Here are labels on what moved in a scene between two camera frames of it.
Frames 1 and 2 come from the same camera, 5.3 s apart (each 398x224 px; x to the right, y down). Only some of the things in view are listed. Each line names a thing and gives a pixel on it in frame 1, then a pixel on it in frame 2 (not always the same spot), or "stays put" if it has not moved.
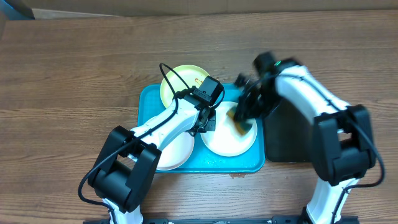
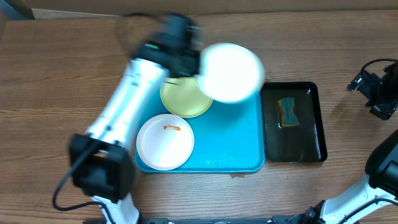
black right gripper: [246, 101] to [367, 86]
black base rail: [295, 219] stays put
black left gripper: [211, 126] to [194, 58]
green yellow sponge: [242, 126] to [288, 119]
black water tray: [288, 134] stays put
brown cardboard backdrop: [43, 9] stays put
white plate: [227, 140] to [230, 73]
